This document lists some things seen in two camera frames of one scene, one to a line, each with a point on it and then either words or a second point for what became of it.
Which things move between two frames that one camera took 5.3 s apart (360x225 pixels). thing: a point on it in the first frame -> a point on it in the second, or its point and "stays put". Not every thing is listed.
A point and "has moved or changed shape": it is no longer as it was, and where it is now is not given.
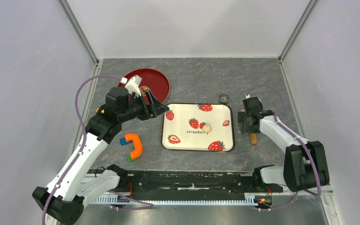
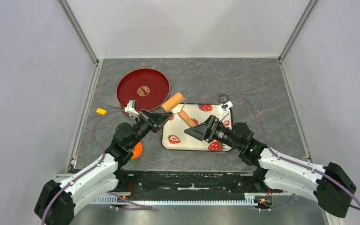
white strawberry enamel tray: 198,127 stays put
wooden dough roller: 253,138 has moved or changed shape
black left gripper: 159,108 -> 162,118
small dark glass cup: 223,98 stays put
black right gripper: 243,118 -> 205,131
